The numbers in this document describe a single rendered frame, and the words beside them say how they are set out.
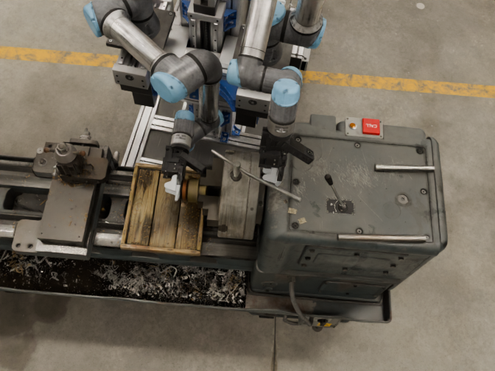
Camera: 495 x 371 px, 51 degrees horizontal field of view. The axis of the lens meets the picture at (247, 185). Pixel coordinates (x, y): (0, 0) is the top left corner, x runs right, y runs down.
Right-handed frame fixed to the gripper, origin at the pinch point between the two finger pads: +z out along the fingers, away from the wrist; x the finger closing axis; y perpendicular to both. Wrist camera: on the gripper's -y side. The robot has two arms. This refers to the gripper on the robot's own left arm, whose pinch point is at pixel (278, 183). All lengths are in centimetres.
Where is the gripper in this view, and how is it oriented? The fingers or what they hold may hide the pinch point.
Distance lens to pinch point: 165.9
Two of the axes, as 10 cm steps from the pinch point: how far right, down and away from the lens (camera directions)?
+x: -0.4, 6.5, -7.6
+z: -0.9, 7.6, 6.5
